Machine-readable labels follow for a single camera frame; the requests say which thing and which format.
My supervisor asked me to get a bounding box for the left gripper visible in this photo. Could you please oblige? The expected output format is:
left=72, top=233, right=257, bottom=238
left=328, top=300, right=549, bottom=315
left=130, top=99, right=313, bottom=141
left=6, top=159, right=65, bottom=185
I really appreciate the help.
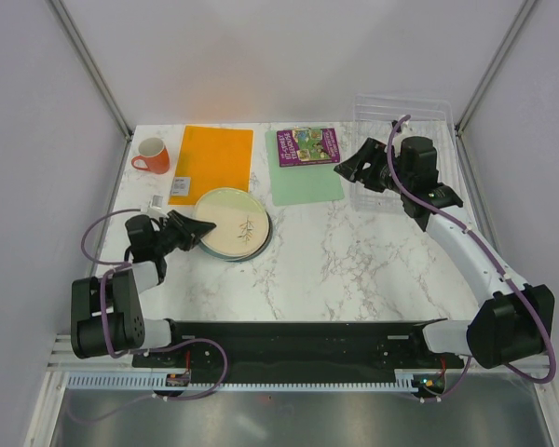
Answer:
left=152, top=210, right=215, bottom=255

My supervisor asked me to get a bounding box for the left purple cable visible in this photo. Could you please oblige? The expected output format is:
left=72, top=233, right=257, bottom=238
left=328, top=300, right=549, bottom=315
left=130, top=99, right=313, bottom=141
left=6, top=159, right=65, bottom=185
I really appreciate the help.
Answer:
left=81, top=208, right=150, bottom=359

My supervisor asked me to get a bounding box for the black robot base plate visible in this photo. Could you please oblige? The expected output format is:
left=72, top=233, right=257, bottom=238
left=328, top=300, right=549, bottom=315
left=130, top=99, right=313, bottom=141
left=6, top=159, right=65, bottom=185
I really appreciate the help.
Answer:
left=132, top=321, right=463, bottom=384

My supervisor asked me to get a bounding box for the cream and green plate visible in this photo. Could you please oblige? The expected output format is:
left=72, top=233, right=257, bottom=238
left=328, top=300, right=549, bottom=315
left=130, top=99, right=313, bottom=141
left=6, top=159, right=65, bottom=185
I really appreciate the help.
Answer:
left=193, top=188, right=270, bottom=259

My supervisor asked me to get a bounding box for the orange cutting mat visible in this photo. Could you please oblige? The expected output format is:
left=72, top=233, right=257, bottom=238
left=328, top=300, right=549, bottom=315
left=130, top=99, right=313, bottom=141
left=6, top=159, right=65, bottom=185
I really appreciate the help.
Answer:
left=169, top=126, right=253, bottom=206

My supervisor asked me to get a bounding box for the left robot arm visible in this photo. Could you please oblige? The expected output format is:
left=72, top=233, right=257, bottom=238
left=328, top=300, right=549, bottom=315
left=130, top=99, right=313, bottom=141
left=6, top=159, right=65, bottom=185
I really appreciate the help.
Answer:
left=71, top=209, right=216, bottom=366

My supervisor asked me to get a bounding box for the white slotted cable duct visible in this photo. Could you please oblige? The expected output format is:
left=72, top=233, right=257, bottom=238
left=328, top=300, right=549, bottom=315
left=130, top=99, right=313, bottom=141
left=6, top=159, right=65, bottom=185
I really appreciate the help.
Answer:
left=66, top=372, right=421, bottom=393

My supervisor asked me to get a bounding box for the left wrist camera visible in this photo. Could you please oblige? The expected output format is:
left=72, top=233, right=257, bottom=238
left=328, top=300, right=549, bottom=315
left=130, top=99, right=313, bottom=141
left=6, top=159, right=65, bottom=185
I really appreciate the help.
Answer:
left=144, top=195, right=166, bottom=220

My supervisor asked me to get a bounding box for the cream and blue plate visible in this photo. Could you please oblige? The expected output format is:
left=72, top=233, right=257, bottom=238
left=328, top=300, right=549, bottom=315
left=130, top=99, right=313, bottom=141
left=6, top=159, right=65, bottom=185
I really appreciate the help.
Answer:
left=195, top=204, right=268, bottom=257

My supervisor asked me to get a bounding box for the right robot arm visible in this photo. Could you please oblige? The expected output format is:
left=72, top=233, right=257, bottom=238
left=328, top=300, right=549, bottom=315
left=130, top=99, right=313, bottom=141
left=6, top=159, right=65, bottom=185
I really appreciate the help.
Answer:
left=334, top=136, right=554, bottom=369

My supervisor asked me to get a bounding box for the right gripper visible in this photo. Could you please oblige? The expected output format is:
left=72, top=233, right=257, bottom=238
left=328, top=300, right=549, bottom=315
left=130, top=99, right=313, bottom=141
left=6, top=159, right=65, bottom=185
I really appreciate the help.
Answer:
left=334, top=137, right=412, bottom=196

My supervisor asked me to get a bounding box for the dark red rimmed plate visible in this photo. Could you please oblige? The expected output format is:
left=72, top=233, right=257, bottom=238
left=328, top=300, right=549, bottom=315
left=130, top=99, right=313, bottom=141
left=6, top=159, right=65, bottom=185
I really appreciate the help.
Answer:
left=199, top=212, right=274, bottom=263

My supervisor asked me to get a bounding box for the orange mug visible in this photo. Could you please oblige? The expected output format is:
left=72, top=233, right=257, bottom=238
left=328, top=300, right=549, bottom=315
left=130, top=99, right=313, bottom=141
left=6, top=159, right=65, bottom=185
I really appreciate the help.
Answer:
left=131, top=137, right=170, bottom=175

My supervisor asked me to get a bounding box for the green cutting mat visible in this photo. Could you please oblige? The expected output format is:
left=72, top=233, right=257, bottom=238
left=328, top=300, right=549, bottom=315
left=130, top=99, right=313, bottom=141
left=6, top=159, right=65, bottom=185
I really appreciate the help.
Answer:
left=265, top=130, right=345, bottom=207

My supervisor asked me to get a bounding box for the purple children's book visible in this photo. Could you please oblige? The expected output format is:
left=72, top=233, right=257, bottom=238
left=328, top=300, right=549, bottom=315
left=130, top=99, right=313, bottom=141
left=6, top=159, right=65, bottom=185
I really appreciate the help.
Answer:
left=276, top=127, right=341, bottom=168

